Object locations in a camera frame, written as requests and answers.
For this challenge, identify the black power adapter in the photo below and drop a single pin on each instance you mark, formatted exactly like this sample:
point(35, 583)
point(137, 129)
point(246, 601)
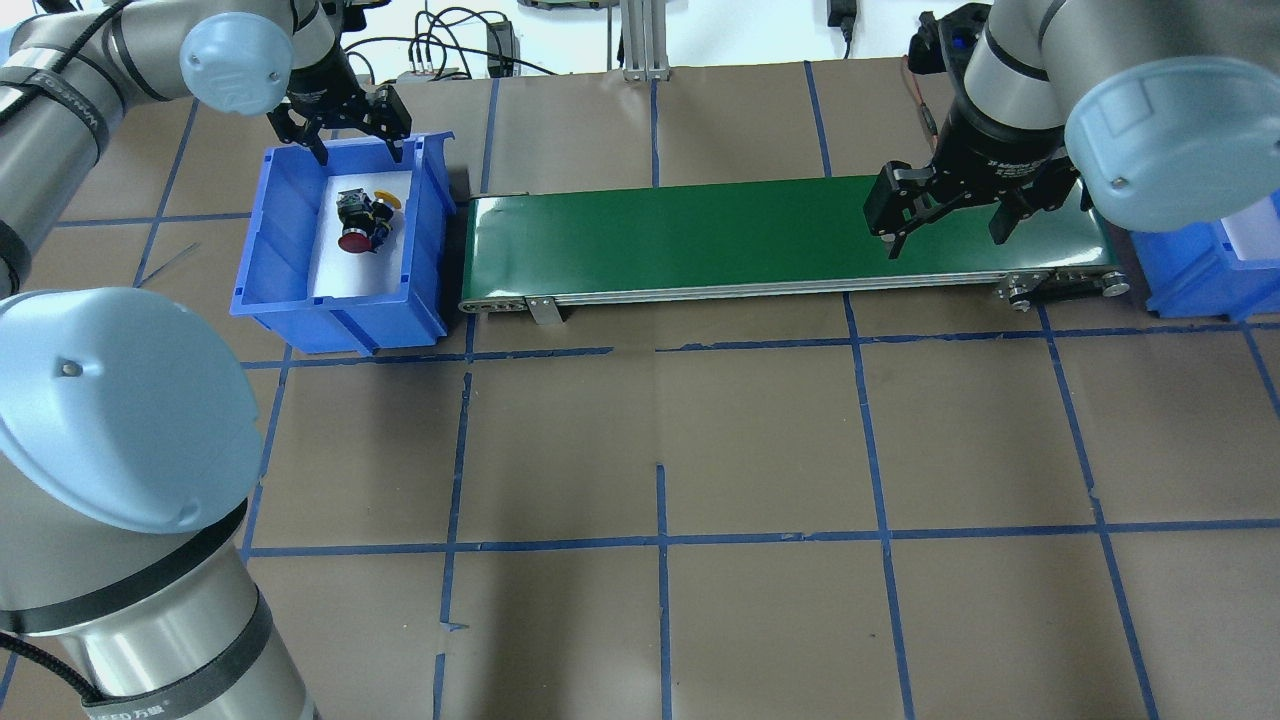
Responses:
point(502, 52)

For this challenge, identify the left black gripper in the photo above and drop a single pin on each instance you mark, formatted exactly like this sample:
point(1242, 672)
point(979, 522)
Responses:
point(322, 83)

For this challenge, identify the blue plastic bin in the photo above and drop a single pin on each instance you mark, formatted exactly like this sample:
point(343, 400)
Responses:
point(272, 280)
point(1193, 272)

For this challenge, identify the right blue plastic bin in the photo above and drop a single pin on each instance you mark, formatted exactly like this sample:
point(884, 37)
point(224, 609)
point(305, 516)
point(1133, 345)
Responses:
point(1193, 272)

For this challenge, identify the white foam pad right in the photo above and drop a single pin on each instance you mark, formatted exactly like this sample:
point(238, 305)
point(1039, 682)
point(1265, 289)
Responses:
point(1253, 233)

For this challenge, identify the white foam pad left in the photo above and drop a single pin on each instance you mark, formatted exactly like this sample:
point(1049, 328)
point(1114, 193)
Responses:
point(341, 274)

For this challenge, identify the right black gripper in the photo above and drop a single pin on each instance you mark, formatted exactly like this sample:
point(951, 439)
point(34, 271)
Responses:
point(996, 150)

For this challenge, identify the aluminium frame post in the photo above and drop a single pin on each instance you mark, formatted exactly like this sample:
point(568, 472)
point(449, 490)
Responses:
point(644, 41)

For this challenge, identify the left blue plastic bin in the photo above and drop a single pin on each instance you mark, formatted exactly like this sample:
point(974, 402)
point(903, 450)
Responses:
point(272, 280)

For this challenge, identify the white foam pad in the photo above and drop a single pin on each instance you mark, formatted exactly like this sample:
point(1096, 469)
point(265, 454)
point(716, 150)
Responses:
point(1253, 233)
point(341, 274)

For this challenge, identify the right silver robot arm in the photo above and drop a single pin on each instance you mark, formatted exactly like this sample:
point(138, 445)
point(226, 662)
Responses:
point(1164, 114)

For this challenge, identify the green conveyor belt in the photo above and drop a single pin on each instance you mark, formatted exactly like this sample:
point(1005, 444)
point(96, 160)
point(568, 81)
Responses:
point(540, 254)

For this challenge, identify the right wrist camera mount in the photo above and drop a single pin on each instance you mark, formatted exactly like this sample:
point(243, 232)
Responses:
point(946, 43)

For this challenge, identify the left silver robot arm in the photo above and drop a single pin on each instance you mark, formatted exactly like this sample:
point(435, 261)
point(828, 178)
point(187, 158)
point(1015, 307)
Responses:
point(130, 444)

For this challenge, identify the red push button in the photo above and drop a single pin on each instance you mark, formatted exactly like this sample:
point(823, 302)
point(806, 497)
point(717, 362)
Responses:
point(357, 222)

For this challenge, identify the yellow push button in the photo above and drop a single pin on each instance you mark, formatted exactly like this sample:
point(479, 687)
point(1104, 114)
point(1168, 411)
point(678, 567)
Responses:
point(384, 209)

